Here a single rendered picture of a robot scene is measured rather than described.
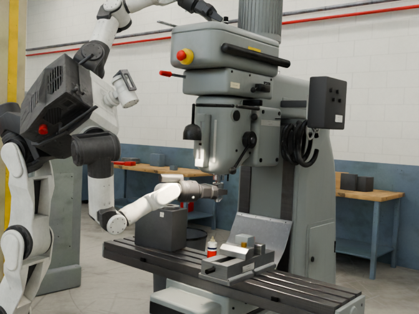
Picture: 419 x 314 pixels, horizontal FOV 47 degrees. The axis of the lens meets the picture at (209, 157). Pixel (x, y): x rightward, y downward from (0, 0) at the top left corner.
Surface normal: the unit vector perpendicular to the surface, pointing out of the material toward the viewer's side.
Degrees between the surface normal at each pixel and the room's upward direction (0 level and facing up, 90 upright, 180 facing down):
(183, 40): 90
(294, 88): 90
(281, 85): 90
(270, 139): 90
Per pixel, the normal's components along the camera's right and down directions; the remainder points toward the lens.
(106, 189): 0.61, 0.29
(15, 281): -0.33, 0.45
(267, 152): 0.77, 0.07
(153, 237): -0.53, 0.02
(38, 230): 0.93, -0.09
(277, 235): -0.54, -0.45
